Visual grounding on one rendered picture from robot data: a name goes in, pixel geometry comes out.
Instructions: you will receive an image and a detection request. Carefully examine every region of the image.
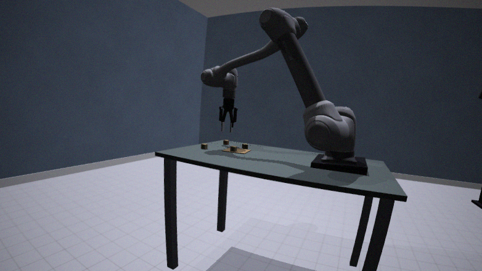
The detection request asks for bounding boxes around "tan flat mat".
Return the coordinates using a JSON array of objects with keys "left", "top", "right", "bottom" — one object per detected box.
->
[{"left": 222, "top": 148, "right": 251, "bottom": 154}]

